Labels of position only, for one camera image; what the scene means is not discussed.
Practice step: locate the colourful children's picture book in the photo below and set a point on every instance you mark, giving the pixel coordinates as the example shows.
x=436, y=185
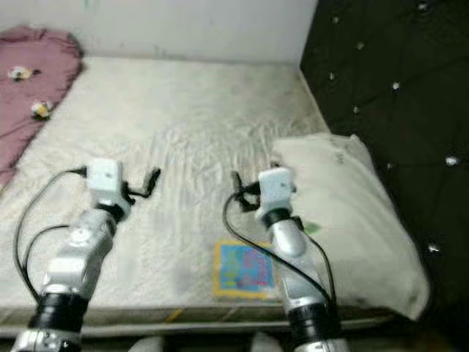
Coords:
x=243, y=268

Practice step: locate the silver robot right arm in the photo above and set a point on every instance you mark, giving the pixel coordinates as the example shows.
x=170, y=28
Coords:
x=300, y=271

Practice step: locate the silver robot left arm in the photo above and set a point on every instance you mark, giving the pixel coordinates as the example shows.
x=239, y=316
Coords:
x=77, y=271

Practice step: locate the grey quilted mattress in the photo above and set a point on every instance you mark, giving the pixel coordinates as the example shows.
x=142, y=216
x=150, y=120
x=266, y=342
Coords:
x=190, y=125

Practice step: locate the off-white pillow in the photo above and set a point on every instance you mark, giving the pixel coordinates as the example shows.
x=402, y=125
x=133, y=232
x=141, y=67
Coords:
x=366, y=220

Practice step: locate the black tufted headboard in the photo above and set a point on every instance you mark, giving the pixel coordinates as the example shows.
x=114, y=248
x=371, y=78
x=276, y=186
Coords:
x=388, y=88

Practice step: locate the pink duvet with duck prints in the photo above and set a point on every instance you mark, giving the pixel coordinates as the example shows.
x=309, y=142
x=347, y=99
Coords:
x=33, y=88

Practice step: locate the silver robot right leg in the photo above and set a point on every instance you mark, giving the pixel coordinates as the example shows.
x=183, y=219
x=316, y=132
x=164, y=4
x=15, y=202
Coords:
x=264, y=345

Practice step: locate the silver robot leg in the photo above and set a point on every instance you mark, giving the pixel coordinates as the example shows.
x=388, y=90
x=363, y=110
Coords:
x=264, y=345
x=150, y=346

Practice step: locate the silver robot left leg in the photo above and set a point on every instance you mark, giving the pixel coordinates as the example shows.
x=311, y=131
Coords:
x=150, y=346

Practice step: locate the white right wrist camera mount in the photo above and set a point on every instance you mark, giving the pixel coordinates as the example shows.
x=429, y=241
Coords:
x=275, y=189

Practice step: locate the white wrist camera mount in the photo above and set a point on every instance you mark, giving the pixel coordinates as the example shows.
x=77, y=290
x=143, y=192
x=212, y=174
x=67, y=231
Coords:
x=275, y=189
x=105, y=182

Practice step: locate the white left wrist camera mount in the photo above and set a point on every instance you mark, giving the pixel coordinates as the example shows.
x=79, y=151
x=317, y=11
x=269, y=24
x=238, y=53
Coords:
x=105, y=182

